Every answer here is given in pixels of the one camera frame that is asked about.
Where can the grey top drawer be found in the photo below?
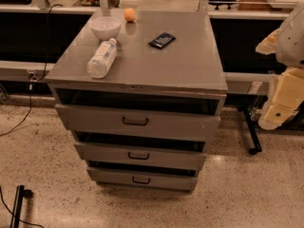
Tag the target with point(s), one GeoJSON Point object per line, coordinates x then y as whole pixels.
{"type": "Point", "coordinates": [140, 123]}

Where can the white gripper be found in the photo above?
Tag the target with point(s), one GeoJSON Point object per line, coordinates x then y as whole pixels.
{"type": "Point", "coordinates": [292, 45]}

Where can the black stand bottom left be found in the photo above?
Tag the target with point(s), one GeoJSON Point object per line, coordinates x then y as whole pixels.
{"type": "Point", "coordinates": [20, 194]}

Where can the white bowl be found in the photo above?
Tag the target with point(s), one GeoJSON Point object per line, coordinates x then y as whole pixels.
{"type": "Point", "coordinates": [106, 27]}

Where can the clear plastic water bottle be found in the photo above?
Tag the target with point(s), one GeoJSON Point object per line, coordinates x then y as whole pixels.
{"type": "Point", "coordinates": [102, 60]}

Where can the grey counter rail left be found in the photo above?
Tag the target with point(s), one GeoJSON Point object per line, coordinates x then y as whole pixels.
{"type": "Point", "coordinates": [24, 71]}

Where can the grey metal drawer cabinet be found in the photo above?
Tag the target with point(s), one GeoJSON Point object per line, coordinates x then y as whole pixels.
{"type": "Point", "coordinates": [184, 77]}

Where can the grey bottom drawer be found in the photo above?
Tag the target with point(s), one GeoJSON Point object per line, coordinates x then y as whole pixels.
{"type": "Point", "coordinates": [142, 179]}

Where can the orange fruit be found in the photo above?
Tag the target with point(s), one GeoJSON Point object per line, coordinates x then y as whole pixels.
{"type": "Point", "coordinates": [129, 15]}

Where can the black table leg right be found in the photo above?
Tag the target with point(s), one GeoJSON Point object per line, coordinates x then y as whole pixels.
{"type": "Point", "coordinates": [257, 147]}

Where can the grey drawer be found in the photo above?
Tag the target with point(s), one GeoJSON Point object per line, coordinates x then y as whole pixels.
{"type": "Point", "coordinates": [146, 156]}
{"type": "Point", "coordinates": [142, 179]}
{"type": "Point", "coordinates": [140, 123]}

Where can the grey counter rail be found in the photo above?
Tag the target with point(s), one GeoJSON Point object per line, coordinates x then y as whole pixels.
{"type": "Point", "coordinates": [24, 71]}
{"type": "Point", "coordinates": [248, 83]}

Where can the grey counter rail right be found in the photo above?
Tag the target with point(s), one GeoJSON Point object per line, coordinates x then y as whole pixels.
{"type": "Point", "coordinates": [248, 83]}

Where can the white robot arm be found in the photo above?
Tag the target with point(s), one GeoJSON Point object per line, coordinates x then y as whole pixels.
{"type": "Point", "coordinates": [290, 39]}

